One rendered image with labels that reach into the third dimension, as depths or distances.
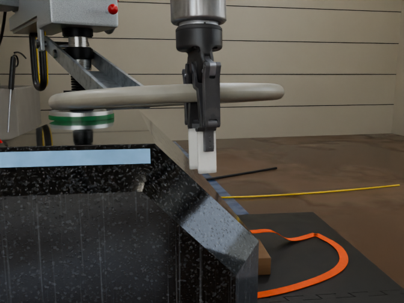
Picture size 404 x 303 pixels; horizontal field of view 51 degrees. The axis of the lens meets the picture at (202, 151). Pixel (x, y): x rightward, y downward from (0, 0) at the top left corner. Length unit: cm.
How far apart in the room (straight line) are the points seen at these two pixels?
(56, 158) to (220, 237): 39
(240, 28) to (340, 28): 166
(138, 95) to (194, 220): 34
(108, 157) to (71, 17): 63
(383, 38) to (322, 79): 125
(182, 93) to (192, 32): 10
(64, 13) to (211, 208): 79
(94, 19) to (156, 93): 80
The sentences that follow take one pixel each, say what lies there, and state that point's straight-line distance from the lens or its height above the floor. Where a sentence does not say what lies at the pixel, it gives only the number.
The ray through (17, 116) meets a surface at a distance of 414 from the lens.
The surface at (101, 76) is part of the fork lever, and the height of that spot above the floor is 97.
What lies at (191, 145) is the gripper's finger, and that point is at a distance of 71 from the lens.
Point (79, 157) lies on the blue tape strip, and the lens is 91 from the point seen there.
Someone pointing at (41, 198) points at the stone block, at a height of 74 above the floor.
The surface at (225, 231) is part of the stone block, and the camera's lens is 95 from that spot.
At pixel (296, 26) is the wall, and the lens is 693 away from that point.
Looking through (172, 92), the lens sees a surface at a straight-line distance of 67.
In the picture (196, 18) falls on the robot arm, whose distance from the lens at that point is 67.
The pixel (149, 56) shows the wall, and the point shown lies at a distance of 630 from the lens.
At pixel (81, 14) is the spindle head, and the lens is 143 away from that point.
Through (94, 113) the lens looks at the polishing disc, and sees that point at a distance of 142.
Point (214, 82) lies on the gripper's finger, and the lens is 64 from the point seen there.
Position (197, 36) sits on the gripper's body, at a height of 103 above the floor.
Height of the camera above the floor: 97
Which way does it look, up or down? 10 degrees down
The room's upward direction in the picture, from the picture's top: straight up
